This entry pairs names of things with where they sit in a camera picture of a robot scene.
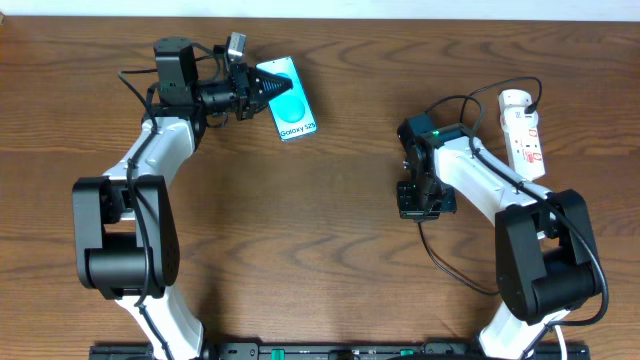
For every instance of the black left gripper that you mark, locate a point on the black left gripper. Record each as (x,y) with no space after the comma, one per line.
(245,92)

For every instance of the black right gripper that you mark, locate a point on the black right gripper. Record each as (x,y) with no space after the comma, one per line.
(407,210)

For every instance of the blue Galaxy smartphone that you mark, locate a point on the blue Galaxy smartphone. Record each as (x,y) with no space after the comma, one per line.
(291,111)

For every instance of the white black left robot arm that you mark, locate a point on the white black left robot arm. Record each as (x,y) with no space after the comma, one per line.
(126,242)

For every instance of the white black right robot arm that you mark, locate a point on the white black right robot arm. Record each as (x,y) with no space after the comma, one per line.
(547,263)

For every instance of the white USB charger adapter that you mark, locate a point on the white USB charger adapter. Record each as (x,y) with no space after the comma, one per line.
(513,104)

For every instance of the white power strip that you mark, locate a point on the white power strip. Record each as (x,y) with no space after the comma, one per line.
(523,143)

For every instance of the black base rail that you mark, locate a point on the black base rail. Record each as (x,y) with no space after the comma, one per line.
(253,351)

